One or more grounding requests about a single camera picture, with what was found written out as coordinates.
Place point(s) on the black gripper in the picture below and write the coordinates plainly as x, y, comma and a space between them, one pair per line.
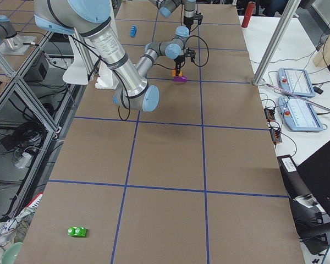
179, 60
188, 20

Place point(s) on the orange trapezoid block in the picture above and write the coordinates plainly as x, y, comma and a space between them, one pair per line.
177, 73

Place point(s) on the purple trapezoid block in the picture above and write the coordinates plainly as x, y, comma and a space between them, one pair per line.
180, 79

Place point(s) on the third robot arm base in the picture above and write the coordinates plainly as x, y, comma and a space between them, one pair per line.
11, 42

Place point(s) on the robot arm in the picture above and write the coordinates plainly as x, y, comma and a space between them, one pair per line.
167, 7
92, 20

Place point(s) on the blue block far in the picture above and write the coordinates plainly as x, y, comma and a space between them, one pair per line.
133, 31

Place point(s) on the red cylinder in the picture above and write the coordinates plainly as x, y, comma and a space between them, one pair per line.
248, 13

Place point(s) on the upper teach pendant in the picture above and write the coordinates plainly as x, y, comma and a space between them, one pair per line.
296, 81

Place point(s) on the teach pendant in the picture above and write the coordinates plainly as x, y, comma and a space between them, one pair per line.
296, 81
298, 115

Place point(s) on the lower teach pendant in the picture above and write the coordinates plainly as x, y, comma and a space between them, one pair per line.
298, 115

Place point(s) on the white remote control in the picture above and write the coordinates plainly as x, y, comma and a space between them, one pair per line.
289, 164

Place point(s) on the black laptop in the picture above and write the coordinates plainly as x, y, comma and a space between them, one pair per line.
315, 173

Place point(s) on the green double block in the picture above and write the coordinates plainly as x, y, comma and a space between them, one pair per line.
78, 232

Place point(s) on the crumpled patterned cloth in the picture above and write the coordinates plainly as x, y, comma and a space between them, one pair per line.
15, 230

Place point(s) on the green bowl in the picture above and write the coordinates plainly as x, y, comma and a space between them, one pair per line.
10, 255

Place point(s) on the white camera stand column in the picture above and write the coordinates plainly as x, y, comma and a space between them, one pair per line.
86, 66

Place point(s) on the aluminium post at table edge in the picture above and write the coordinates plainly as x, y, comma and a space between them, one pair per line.
281, 27

